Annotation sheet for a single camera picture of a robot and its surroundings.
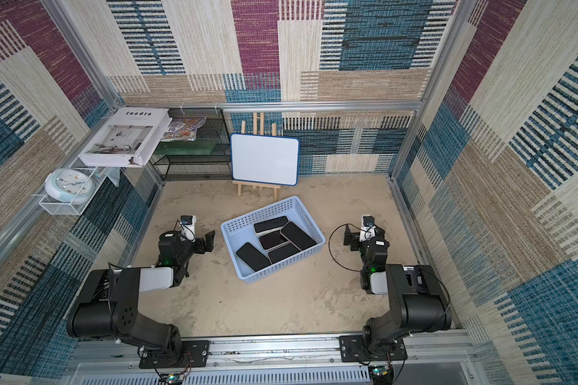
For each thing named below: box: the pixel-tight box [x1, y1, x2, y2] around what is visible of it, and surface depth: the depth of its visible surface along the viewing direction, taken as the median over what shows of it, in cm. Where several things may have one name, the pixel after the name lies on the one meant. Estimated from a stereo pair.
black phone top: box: [253, 215, 290, 236], surface depth 104 cm
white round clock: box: [44, 168, 96, 205], surface depth 67 cm
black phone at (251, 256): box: [235, 242, 273, 272], surface depth 95 cm
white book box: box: [78, 106, 173, 168], surface depth 76 cm
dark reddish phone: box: [258, 230, 289, 250], surface depth 99 cm
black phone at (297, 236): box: [280, 221, 318, 252], surface depth 99 cm
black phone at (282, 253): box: [268, 243, 302, 265], surface depth 94 cm
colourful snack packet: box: [160, 117, 207, 142], surface depth 85 cm
